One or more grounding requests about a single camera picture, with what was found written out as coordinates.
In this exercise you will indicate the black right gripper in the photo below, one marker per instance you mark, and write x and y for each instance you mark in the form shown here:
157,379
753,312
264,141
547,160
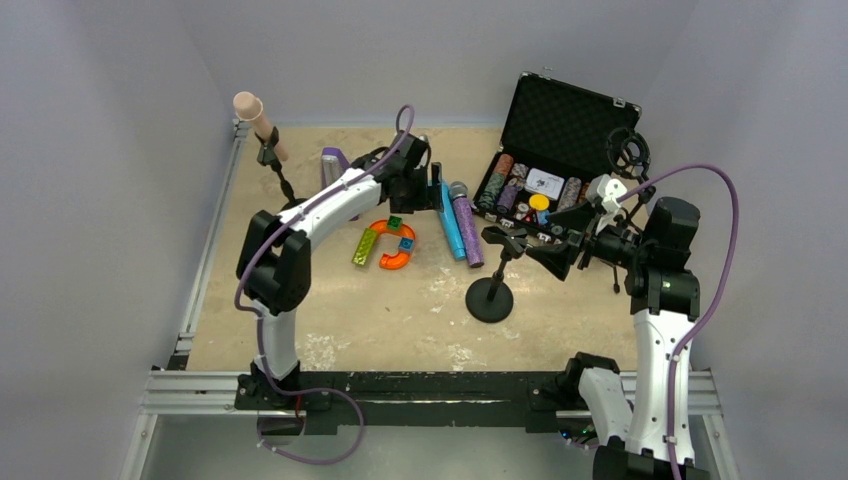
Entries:
577,244

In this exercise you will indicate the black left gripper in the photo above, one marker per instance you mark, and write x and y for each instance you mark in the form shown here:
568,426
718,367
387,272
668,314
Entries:
433,187

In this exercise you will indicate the blue microphone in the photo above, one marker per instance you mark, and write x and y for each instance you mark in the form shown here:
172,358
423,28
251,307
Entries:
450,226

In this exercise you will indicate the purple glitter microphone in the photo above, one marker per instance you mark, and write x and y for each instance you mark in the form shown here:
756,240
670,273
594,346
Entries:
458,196

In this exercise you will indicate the black mic stand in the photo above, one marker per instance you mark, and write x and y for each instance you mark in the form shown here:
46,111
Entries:
267,157
490,300

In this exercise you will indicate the black shock mount tripod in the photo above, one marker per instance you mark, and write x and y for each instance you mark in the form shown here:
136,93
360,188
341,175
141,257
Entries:
629,156

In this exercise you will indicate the pink microphone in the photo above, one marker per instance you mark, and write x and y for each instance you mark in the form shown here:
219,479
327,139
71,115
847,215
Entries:
250,108

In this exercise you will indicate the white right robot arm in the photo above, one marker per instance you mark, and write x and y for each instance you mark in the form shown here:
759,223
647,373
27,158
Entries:
648,437

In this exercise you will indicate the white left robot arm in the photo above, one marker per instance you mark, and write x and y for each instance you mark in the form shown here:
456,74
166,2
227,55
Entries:
275,267

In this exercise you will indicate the yellow dealer chip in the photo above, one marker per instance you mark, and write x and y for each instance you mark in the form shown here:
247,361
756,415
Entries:
539,202

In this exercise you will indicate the green toy brick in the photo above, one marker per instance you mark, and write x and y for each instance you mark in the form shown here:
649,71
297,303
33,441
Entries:
394,223

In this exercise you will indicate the blue toy brick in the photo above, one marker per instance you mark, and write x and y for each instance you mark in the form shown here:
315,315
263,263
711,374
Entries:
406,245

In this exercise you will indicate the white card deck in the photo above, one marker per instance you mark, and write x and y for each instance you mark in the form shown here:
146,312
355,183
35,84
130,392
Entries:
544,183

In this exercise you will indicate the orange curved track piece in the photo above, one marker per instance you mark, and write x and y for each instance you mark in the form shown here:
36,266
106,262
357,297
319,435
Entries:
395,260

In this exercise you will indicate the lime long toy brick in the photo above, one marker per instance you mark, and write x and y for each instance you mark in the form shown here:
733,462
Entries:
364,247

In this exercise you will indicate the black poker chip case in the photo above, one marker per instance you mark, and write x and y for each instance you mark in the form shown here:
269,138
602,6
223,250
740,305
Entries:
553,131

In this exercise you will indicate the purple metronome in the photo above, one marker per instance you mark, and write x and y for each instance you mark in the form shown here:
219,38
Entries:
333,165

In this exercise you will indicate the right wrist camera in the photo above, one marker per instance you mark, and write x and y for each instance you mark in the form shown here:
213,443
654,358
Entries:
603,194

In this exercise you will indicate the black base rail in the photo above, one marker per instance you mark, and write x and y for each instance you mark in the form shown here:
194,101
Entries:
324,401

